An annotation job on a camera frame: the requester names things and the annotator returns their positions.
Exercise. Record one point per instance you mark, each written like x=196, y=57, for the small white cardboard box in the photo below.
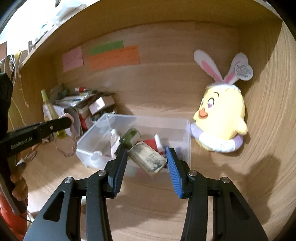
x=101, y=103

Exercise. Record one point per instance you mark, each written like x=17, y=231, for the white bowl of marbles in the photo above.
x=97, y=116

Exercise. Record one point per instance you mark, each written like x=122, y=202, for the pink sticky note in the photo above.
x=72, y=59

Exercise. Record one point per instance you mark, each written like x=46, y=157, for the stack of books papers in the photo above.
x=62, y=96

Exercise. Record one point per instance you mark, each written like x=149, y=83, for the worn wooden stamp block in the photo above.
x=147, y=158

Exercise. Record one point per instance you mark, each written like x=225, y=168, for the clear plastic storage bin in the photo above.
x=144, y=137

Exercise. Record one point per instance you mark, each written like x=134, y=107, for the white tape roll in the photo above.
x=97, y=159

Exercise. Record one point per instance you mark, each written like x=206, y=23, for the dark green glass bottle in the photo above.
x=130, y=138

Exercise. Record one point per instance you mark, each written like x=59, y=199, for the red white marker pen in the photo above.
x=81, y=89

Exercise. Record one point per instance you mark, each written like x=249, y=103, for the yellow green spray bottle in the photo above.
x=51, y=113

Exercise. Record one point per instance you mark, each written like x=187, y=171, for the person's left hand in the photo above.
x=20, y=192

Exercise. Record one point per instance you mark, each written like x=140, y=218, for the yellow chick plush toy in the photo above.
x=219, y=124

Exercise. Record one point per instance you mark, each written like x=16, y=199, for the orange sticky note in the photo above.
x=115, y=58

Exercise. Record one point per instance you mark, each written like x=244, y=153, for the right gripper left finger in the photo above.
x=59, y=219

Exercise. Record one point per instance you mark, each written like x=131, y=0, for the red packet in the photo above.
x=152, y=143

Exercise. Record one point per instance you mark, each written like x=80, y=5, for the white red-capped lip tube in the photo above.
x=159, y=145

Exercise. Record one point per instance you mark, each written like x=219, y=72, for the blue Max razor box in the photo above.
x=179, y=153

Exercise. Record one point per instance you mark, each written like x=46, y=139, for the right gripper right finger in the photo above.
x=233, y=218

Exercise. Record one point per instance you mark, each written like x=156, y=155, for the green sticky note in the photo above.
x=106, y=47

